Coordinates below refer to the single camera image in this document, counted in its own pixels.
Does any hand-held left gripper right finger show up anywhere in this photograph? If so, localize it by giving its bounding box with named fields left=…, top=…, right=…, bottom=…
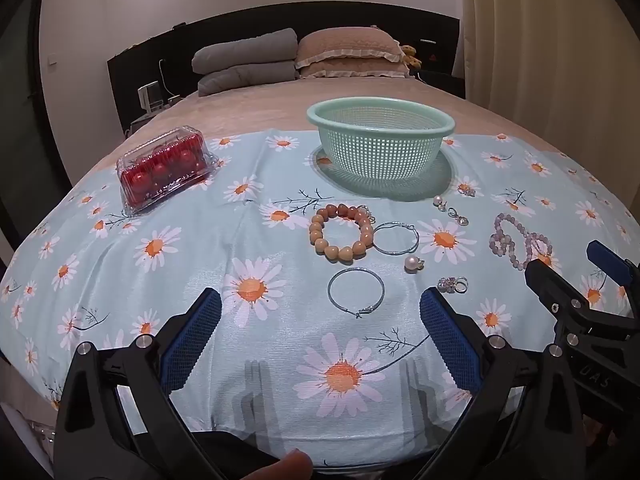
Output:
left=419, top=287, right=588, bottom=480

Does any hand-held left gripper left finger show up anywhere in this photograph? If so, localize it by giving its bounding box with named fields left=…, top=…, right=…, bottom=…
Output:
left=54, top=287, right=223, bottom=480

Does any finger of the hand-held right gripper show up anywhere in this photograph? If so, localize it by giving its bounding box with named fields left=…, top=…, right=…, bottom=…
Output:
left=586, top=240, right=640, bottom=317
left=525, top=258, right=593, bottom=333

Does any purple bead bracelet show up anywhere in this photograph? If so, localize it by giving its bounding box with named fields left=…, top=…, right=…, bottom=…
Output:
left=489, top=213, right=553, bottom=272

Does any silver hoop earring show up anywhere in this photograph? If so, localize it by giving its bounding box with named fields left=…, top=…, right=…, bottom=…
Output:
left=327, top=267, right=386, bottom=318
left=372, top=222, right=420, bottom=256

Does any wooden bead bracelet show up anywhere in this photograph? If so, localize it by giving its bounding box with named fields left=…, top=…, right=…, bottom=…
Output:
left=308, top=203, right=377, bottom=264

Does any green plastic mesh basket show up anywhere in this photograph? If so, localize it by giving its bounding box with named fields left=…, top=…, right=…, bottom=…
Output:
left=307, top=97, right=456, bottom=196

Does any person's left hand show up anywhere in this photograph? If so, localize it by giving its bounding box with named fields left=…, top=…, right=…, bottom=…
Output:
left=220, top=449, right=315, bottom=480

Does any blue daisy print cloth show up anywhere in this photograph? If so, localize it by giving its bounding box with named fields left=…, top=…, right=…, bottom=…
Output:
left=0, top=127, right=640, bottom=466

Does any clear box of tomatoes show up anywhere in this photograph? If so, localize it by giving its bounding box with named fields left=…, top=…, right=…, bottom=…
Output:
left=116, top=127, right=221, bottom=217

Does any cream curtain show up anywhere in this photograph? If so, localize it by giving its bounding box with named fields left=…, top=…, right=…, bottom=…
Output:
left=452, top=0, right=640, bottom=171

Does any beige bed cover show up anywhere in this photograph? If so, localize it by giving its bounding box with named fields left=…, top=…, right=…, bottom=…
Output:
left=70, top=76, right=566, bottom=196

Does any white bedside device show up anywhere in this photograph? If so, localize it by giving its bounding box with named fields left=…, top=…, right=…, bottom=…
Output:
left=137, top=81, right=167, bottom=116

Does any grey pillow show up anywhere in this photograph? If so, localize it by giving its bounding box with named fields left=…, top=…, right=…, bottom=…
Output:
left=197, top=61, right=301, bottom=97
left=192, top=28, right=299, bottom=75

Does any beige frilled pillow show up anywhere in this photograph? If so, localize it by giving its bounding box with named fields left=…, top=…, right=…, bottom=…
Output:
left=294, top=55, right=417, bottom=80
left=296, top=28, right=403, bottom=68

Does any black headboard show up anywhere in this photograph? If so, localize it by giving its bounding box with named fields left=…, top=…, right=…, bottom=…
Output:
left=106, top=2, right=461, bottom=136

